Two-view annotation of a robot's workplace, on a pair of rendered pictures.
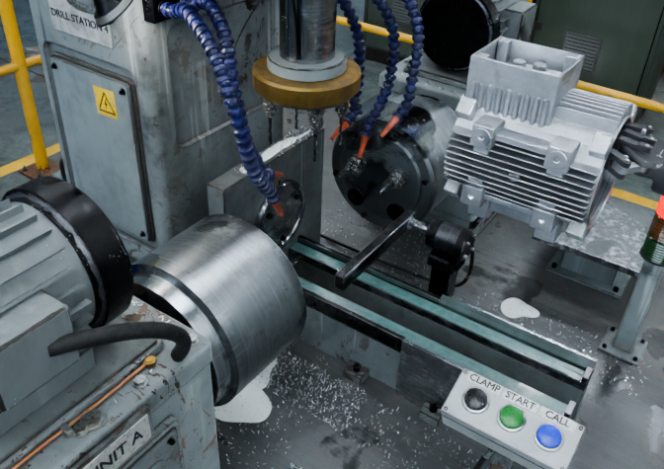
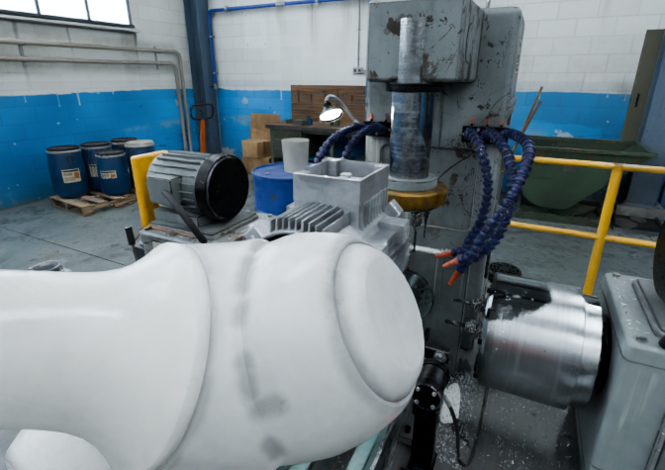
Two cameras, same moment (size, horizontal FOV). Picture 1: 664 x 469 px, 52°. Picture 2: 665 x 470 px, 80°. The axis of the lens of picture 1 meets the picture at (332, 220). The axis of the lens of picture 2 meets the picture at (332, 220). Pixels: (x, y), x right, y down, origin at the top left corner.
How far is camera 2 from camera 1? 114 cm
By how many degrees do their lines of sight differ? 73
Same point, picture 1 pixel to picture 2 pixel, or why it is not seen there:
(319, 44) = (394, 163)
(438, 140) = (522, 321)
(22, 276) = (182, 169)
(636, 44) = not seen: outside the picture
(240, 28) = (447, 166)
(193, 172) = not seen: hidden behind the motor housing
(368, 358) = not seen: hidden behind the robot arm
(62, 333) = (166, 189)
